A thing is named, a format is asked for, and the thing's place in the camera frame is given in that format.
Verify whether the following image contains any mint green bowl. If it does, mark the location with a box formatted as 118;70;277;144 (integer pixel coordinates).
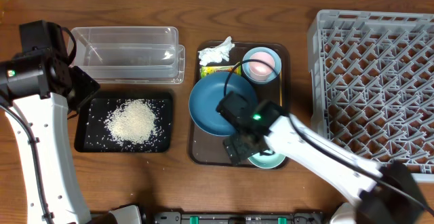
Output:
248;150;286;169

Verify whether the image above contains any pink cup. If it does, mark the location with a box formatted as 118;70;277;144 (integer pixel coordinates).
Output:
249;52;275;81

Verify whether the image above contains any dark blue plate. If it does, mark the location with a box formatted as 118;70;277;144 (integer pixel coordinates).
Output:
189;71;258;136

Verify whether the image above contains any white rice pile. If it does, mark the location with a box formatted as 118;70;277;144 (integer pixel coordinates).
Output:
86;98;170;150

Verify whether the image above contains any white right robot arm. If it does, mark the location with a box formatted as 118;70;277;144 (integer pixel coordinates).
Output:
216;100;433;223

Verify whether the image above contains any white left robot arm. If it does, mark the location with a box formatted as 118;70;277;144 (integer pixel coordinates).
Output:
1;49;99;223

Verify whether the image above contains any grey dishwasher rack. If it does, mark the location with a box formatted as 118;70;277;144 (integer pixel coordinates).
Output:
307;10;433;183

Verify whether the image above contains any brown serving tray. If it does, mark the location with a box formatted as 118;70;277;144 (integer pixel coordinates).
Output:
189;42;291;167

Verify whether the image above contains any clear plastic bin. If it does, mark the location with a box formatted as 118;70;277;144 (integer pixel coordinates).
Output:
68;26;181;83

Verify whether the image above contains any black plastic tray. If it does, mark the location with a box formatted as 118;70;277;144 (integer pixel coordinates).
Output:
73;90;176;153

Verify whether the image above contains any wooden chopstick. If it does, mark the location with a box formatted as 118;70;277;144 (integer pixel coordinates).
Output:
278;72;283;107

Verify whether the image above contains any light blue bowl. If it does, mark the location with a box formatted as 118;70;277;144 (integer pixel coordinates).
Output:
242;47;281;84

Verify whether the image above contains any yellow snack wrapper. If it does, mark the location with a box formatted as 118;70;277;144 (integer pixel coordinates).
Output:
199;65;241;78

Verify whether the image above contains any crumpled white tissue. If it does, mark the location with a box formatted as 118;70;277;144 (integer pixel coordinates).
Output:
198;36;235;67

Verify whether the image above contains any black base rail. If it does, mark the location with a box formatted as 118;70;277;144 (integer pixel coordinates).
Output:
151;212;325;224

